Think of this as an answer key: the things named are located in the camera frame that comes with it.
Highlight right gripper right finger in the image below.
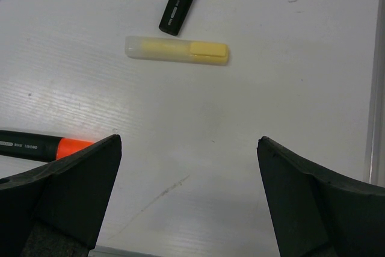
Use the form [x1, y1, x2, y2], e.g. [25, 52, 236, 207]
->
[257, 137, 384, 256]

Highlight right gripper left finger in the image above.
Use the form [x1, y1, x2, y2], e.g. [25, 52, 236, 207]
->
[1, 134, 122, 256]

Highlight pale yellow highlighter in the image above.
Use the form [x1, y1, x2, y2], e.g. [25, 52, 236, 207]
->
[125, 36, 229, 66]

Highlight orange cap black highlighter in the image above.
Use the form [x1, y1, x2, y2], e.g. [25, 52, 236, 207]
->
[1, 130, 93, 163]

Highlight aluminium rail frame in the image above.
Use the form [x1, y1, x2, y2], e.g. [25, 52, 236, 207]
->
[364, 0, 384, 187]

